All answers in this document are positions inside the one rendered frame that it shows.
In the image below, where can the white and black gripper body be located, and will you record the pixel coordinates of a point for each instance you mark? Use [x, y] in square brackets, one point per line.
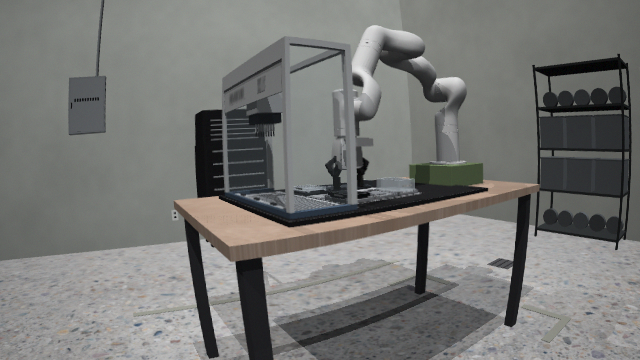
[359, 156]

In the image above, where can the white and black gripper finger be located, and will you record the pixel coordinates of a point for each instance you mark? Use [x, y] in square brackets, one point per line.
[361, 172]

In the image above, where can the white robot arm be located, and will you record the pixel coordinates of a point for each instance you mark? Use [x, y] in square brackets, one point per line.
[411, 46]

